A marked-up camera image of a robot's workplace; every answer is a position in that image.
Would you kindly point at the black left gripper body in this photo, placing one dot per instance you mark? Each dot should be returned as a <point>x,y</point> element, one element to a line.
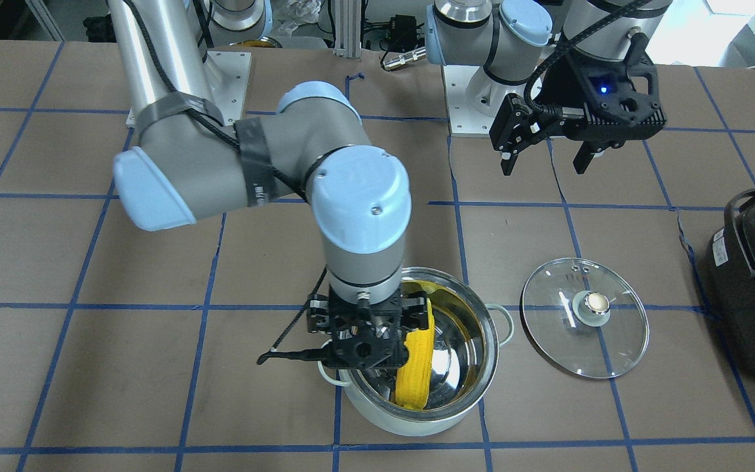
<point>562,86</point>

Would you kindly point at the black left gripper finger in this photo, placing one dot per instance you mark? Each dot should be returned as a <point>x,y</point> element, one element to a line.
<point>513,130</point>
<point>588,151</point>

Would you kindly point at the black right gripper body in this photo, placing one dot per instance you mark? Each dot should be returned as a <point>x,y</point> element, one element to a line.
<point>318,316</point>

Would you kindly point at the yellow corn cob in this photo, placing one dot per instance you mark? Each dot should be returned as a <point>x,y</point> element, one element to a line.
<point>413,380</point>

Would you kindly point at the glass pot lid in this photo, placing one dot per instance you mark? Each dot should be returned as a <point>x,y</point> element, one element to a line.
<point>584,318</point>

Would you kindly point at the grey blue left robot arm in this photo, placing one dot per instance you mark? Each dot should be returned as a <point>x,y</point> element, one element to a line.
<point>512,43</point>

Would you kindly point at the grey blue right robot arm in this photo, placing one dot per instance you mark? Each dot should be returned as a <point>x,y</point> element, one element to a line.
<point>190,163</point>

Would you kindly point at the white electric cooking pot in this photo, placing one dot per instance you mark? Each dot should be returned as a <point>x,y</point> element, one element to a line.
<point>468,337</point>

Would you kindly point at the silver metal connector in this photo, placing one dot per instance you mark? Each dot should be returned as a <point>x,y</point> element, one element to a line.
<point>404,59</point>

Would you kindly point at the black power adapter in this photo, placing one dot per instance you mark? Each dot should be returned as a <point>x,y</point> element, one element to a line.
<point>401,33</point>

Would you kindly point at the aluminium frame post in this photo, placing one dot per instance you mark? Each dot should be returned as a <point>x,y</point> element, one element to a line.
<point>348,24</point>

